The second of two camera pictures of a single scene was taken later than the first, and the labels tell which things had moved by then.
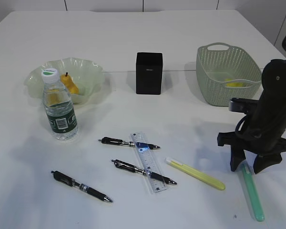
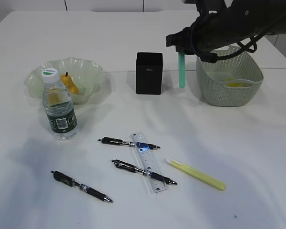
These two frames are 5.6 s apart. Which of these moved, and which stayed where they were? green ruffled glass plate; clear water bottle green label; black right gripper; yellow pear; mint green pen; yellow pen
Moved: mint green pen; black right gripper
Stayed: green ruffled glass plate; yellow pear; yellow pen; clear water bottle green label
